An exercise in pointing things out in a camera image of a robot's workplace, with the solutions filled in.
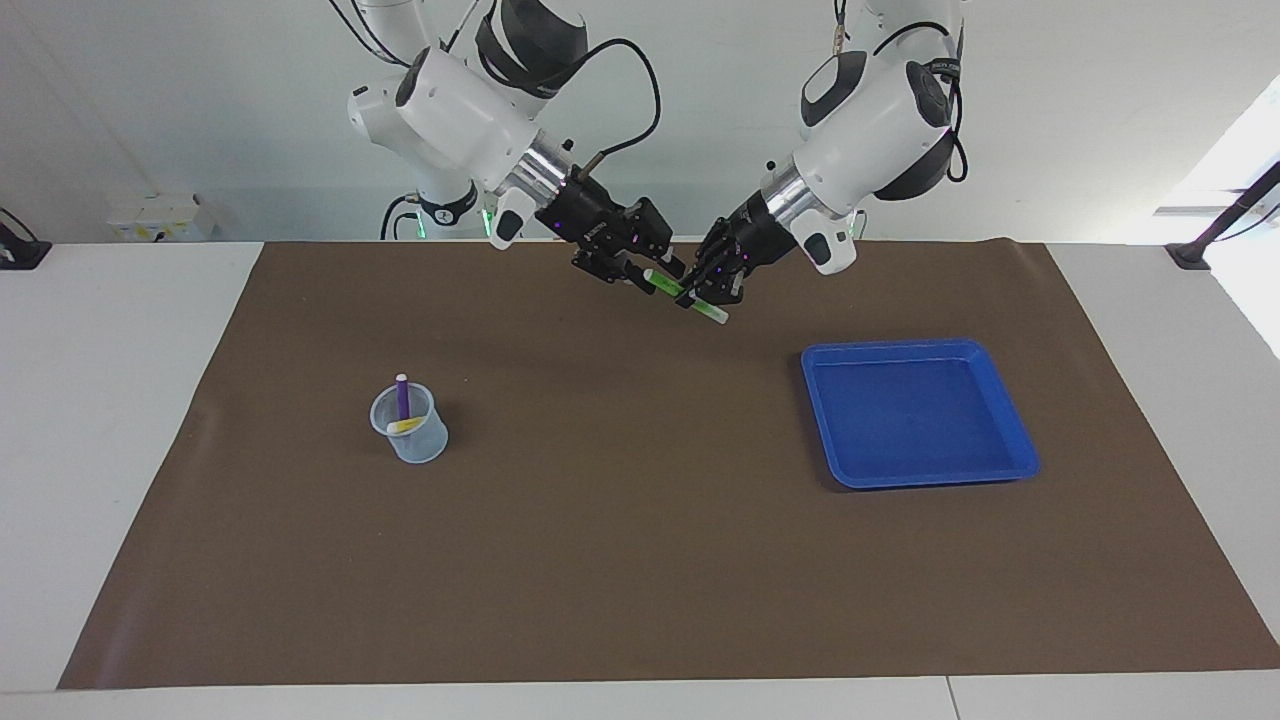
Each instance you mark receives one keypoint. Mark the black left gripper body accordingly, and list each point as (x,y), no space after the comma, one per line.
(758,232)

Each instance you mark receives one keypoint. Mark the black table clamp mount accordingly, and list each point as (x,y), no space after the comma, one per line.
(20,250)
(1195,255)

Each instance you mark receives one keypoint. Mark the brown table mat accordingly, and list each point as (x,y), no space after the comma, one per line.
(640,560)

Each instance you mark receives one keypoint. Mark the green pen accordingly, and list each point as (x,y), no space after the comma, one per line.
(665,285)

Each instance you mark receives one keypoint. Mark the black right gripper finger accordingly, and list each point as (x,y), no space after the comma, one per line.
(650,230)
(605,263)

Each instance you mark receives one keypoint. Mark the yellow pen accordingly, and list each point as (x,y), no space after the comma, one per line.
(405,426)

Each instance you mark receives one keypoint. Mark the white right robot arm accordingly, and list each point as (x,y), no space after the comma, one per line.
(460,110)

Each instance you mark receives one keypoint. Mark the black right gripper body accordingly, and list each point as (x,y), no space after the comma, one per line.
(588,215)

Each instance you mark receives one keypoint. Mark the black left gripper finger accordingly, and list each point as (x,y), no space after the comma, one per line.
(712,255)
(728,288)

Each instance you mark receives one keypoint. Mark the blue plastic tray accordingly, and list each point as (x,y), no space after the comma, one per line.
(920,420)

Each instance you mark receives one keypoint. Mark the clear plastic cup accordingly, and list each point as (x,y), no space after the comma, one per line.
(425,448)

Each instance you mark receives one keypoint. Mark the white wall power box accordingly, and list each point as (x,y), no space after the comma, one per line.
(160,215)

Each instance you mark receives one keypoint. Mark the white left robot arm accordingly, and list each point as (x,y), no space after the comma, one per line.
(870,130)

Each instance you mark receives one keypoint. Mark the purple pen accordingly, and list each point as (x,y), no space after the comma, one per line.
(402,400)

